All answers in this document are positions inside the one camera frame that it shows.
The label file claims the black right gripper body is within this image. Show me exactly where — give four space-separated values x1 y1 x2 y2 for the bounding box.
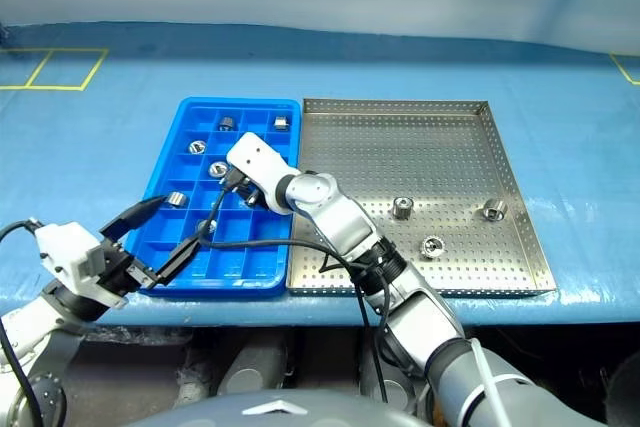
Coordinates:
233 179 259 208

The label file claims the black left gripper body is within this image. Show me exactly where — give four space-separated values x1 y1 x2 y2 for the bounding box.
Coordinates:
96 236 157 299

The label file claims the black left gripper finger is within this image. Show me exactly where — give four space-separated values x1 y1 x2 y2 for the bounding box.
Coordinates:
148 235 203 289
99 194 167 246

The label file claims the blue plastic compartment tray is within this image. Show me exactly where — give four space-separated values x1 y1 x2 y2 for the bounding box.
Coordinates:
122 96 303 298

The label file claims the perforated steel tray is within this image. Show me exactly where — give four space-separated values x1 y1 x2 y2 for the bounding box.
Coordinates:
286 98 559 297

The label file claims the grey robot torso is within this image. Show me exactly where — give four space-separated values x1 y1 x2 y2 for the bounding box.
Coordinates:
122 386 419 427

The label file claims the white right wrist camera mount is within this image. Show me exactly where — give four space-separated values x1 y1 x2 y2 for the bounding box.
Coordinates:
226 131 301 212

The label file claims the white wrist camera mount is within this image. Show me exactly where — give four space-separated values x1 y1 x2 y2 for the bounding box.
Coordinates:
226 131 301 212
35 220 107 294

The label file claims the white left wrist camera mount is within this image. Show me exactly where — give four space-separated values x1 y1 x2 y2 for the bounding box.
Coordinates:
35 220 107 294

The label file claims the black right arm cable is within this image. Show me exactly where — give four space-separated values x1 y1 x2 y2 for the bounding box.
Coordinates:
198 168 396 404

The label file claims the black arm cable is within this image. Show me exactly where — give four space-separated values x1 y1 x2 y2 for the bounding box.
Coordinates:
198 168 396 404
0 217 42 427

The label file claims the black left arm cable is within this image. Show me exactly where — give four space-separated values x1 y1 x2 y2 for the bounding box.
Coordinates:
0 217 42 427

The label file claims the white strap on arm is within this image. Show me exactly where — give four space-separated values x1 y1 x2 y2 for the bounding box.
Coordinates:
468 339 539 427

